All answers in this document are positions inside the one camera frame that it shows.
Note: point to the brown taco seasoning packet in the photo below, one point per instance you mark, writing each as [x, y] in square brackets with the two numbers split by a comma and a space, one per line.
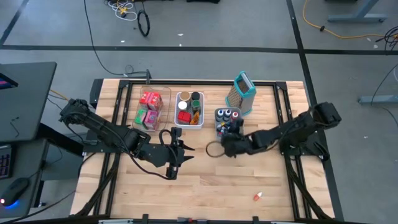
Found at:
[196, 119]

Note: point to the red Froot Loops cereal box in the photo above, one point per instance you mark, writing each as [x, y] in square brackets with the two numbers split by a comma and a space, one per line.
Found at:
[145, 99]
[155, 102]

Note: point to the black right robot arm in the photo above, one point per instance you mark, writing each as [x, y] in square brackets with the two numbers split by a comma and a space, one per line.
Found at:
[295, 129]

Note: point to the tan-lidded spice jar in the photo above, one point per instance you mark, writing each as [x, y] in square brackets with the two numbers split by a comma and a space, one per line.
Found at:
[184, 96]

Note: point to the black computer mouse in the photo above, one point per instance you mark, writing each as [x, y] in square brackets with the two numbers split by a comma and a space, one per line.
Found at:
[15, 189]

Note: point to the computer screen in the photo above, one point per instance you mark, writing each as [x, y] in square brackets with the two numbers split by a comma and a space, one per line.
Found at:
[6, 81]

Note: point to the metal box grater teal trim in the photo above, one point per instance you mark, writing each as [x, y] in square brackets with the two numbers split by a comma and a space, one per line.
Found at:
[239, 96]

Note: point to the dark grey desk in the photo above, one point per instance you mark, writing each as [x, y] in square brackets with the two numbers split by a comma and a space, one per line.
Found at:
[28, 161]

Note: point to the clear plastic bin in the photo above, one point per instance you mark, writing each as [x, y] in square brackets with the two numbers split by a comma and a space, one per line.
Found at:
[136, 105]

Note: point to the green Apple Jacks cereal box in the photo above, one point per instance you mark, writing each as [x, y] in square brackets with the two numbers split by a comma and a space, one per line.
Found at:
[140, 117]

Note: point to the green oregano spice jar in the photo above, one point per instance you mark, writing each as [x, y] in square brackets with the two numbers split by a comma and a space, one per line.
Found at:
[196, 105]

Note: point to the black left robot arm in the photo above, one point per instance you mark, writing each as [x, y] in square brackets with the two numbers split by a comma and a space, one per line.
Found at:
[105, 130]

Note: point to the red-lidded spice jar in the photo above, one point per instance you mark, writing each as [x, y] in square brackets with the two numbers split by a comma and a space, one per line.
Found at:
[184, 117]

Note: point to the grey desk leg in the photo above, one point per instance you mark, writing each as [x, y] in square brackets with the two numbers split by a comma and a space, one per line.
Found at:
[357, 18]
[379, 99]

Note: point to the black keyboard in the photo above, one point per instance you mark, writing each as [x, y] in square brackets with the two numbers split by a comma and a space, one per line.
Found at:
[4, 161]

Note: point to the black-capped food colouring bottle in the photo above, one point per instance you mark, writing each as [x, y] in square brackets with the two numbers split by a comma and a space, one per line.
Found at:
[228, 113]

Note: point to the black metal table frame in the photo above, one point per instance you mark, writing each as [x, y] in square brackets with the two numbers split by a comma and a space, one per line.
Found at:
[202, 83]

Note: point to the red food colouring bottle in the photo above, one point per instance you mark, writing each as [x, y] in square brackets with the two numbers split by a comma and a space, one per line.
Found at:
[235, 115]

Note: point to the white perforated plastic basket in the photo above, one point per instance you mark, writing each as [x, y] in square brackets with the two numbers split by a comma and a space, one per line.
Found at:
[189, 127]

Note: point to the blue-capped food colouring bottle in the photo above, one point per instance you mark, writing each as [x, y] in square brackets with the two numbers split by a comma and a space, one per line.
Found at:
[220, 113]

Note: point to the small orange dropper bottle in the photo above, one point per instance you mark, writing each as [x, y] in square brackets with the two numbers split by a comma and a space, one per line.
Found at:
[257, 196]

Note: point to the grey plastic bin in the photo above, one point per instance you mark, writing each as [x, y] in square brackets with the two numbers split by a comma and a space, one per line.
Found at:
[217, 119]

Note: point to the magenta Raisin Bran cereal box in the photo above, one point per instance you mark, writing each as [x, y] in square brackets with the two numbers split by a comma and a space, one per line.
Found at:
[151, 119]

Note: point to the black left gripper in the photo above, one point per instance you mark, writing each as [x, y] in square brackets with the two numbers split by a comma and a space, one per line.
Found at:
[174, 155]

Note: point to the orange black-lidded spice jar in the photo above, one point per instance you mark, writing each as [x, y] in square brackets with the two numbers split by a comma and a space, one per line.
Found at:
[195, 96]

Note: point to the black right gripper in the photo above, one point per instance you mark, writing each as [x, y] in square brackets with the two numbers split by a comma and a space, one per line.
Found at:
[236, 144]

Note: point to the white-lidded spice jar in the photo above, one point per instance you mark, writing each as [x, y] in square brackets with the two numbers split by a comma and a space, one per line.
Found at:
[182, 105]

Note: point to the black desk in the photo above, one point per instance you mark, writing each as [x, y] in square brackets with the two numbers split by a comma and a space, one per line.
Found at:
[28, 99]

